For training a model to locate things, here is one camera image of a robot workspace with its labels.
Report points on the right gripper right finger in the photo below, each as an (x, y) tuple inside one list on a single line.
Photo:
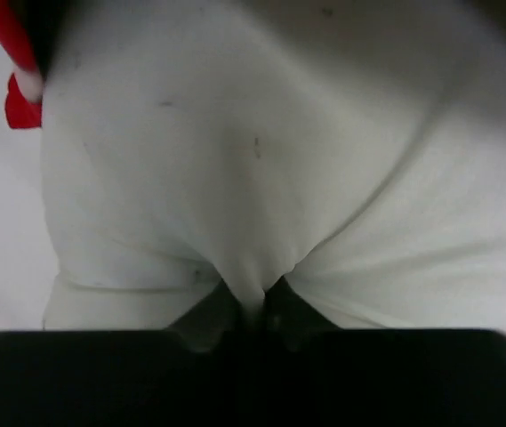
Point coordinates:
[(291, 323)]

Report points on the white pillow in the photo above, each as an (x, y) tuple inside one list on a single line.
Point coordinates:
[(355, 148)]

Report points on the red patterned pillowcase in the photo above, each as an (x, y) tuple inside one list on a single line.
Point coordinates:
[(27, 30)]

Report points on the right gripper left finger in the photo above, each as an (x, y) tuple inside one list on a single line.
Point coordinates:
[(204, 326)]

